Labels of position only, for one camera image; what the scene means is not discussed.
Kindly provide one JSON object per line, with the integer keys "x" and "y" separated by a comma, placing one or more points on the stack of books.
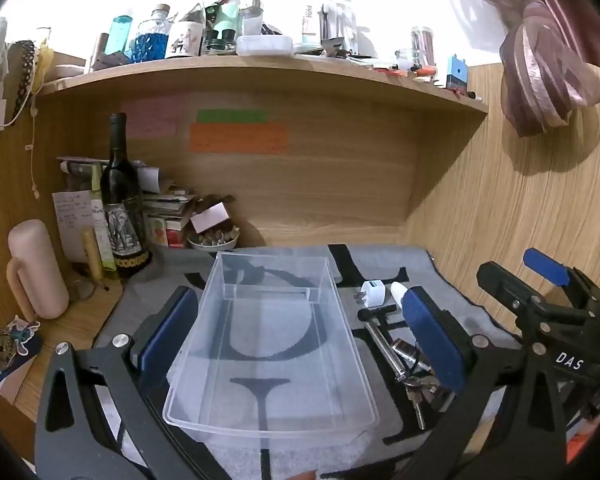
{"x": 167, "y": 220}

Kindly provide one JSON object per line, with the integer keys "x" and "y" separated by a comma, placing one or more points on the white rectangular box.
{"x": 264, "y": 46}

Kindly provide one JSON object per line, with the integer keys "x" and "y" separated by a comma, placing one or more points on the teal bottle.
{"x": 121, "y": 32}

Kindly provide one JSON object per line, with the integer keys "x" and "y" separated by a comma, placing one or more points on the wooden shelf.
{"x": 280, "y": 67}

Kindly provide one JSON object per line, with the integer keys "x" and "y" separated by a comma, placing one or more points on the orange sticky note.
{"x": 237, "y": 139}

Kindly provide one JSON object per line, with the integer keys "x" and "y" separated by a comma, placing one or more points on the yellow tube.
{"x": 91, "y": 255}

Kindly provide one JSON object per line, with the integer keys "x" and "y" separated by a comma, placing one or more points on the clear plastic bottle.
{"x": 337, "y": 20}

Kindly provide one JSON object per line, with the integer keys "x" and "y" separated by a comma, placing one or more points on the blue cartoon sticker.
{"x": 25, "y": 335}

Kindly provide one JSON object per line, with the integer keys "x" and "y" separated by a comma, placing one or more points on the white plug adapter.
{"x": 372, "y": 294}

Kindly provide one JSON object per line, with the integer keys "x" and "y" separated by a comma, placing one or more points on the rolled newspaper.
{"x": 80, "y": 166}

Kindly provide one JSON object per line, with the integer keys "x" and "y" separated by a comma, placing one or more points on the pink sticky note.
{"x": 150, "y": 117}

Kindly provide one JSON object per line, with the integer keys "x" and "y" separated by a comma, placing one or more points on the clear plastic bin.
{"x": 275, "y": 340}

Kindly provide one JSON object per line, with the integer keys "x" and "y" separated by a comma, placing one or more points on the green sticky note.
{"x": 232, "y": 116}

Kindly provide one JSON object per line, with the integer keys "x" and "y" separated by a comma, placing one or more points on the pale pink card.
{"x": 210, "y": 217}

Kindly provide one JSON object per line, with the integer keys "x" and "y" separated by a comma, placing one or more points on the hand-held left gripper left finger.
{"x": 167, "y": 325}

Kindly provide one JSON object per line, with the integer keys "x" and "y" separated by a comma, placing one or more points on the bunch of keys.
{"x": 417, "y": 395}

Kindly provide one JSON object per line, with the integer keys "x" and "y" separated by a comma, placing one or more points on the green glass bottle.
{"x": 222, "y": 15}

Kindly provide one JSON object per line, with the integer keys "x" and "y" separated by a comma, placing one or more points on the white cosmetic tube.
{"x": 308, "y": 25}

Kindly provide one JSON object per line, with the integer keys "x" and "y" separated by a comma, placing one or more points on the white handwritten paper note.
{"x": 70, "y": 215}

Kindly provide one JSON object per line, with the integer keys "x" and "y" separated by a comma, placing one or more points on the grey printed mat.
{"x": 145, "y": 280}

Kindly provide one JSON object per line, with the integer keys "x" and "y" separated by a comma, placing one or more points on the pink curtain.
{"x": 535, "y": 60}

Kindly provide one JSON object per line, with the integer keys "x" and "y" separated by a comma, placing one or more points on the slim green label bottle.
{"x": 99, "y": 225}

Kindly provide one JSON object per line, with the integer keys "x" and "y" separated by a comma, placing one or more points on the woven patterned band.
{"x": 25, "y": 70}

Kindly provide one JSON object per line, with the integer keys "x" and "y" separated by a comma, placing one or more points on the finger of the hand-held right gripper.
{"x": 545, "y": 265}
{"x": 500, "y": 285}

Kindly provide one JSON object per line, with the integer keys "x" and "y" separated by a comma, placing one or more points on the dark wine bottle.
{"x": 122, "y": 200}

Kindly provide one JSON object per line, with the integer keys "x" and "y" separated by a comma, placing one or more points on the small silver metal object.
{"x": 405, "y": 351}

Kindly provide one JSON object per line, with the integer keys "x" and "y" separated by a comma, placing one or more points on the glass jar with metal lid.
{"x": 252, "y": 22}

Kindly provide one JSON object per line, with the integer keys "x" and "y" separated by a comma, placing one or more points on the blue patterned glass bottle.
{"x": 152, "y": 42}

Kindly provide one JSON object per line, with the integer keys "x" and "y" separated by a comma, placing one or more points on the white shoehorn-shaped device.
{"x": 397, "y": 292}

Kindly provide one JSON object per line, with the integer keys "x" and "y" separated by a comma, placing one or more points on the white card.
{"x": 10, "y": 385}

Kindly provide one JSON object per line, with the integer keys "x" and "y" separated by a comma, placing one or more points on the white bowl of stones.
{"x": 212, "y": 244}

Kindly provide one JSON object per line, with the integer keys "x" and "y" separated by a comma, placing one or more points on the small blue box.
{"x": 457, "y": 67}

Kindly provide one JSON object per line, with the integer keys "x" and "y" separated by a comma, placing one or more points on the white label glass bottle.
{"x": 185, "y": 37}

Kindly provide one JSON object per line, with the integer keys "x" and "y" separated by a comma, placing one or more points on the white paper sheet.
{"x": 147, "y": 177}

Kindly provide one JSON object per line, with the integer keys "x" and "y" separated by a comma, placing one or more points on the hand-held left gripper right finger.
{"x": 432, "y": 340}

